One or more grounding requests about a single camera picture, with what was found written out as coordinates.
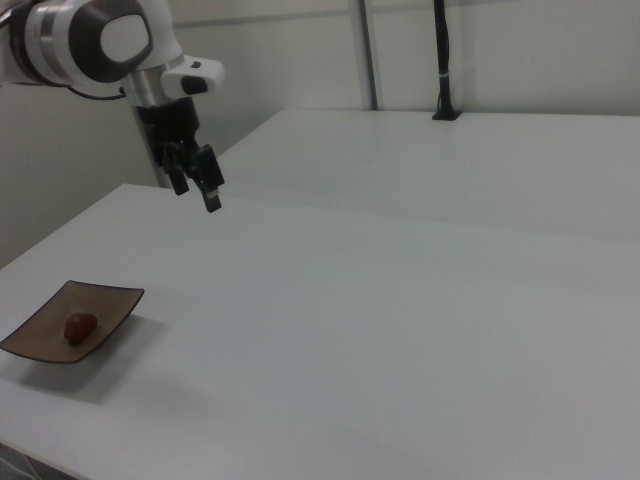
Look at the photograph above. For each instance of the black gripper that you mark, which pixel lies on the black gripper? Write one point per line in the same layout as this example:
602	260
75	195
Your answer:
170	122

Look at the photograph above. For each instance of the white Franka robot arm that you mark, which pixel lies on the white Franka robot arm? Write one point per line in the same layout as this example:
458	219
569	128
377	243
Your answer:
65	45

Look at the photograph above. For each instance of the square brown ceramic plate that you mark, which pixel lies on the square brown ceramic plate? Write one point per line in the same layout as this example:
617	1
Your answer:
70	320

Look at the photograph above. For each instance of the white side table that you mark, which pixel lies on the white side table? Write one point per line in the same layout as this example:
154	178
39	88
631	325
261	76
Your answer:
450	165

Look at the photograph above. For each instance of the grey metal frame post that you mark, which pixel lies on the grey metal frame post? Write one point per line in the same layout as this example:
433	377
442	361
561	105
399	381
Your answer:
371	55

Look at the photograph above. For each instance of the black camera pole with base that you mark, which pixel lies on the black camera pole with base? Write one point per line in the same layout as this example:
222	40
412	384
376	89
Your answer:
444	60

